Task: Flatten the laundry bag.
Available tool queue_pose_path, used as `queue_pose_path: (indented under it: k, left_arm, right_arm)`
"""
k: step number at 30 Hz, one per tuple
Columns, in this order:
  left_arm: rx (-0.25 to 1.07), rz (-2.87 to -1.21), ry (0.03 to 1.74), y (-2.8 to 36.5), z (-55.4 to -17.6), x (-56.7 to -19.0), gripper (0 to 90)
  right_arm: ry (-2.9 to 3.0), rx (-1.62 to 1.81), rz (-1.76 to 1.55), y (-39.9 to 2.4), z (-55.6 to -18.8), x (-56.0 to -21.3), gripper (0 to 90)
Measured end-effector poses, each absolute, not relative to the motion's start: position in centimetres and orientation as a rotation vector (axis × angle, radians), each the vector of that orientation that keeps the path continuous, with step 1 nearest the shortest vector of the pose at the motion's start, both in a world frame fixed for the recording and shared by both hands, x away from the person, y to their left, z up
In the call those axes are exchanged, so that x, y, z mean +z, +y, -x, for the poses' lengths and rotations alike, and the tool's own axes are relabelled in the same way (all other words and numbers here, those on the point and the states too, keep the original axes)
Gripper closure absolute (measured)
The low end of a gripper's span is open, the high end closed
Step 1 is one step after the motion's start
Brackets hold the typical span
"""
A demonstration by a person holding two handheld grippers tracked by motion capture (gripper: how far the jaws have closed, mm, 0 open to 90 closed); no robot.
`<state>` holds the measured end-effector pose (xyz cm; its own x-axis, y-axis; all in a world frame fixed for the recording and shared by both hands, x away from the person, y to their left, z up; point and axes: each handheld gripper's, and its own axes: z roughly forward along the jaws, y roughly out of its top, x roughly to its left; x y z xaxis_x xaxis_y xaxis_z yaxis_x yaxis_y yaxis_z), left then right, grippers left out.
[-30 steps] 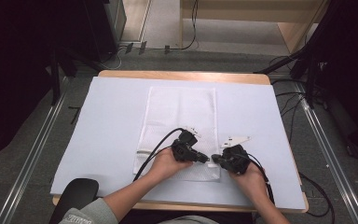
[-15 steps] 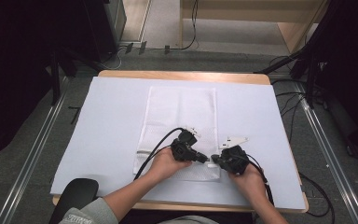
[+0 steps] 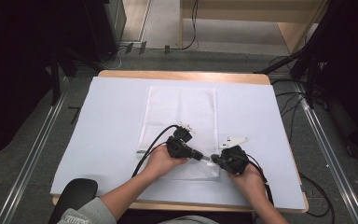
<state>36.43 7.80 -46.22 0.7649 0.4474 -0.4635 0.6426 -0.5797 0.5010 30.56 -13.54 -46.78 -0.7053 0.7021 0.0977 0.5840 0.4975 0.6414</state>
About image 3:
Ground person's left hand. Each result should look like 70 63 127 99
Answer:
142 144 189 180

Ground wooden table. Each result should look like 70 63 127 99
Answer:
51 69 310 215

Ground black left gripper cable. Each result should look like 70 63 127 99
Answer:
131 124 181 178

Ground black curtain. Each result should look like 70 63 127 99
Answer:
304 0 358 160
0 0 88 166

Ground dark cabinet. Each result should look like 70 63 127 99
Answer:
83 0 128 63

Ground black metal stand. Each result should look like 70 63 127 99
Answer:
254 0 339 110

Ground white table cover sheet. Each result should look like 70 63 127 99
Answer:
49 76 308 211

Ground black tripod stand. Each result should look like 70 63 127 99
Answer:
49 46 104 107

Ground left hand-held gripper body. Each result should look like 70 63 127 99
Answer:
166 121 203 161

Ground black hanging cable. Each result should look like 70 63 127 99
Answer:
180 0 200 51

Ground black chair back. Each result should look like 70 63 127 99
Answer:
48 177 99 224

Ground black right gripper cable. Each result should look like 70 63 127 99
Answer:
245 153 275 207

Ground light wooden shelf unit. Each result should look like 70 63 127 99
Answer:
179 0 329 54

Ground grey sweater sleeve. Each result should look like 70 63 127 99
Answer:
56 196 117 224

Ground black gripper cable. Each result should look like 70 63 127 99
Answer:
131 124 181 178
245 153 275 207

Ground clear plastic bag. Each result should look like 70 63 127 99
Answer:
135 86 221 181

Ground black floor cables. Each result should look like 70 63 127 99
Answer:
269 55 337 218

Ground metal floor rail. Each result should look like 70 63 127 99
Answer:
0 77 71 224
293 81 358 224

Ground person's right hand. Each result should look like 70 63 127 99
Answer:
227 163 268 201

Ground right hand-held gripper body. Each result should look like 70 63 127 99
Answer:
217 135 251 175

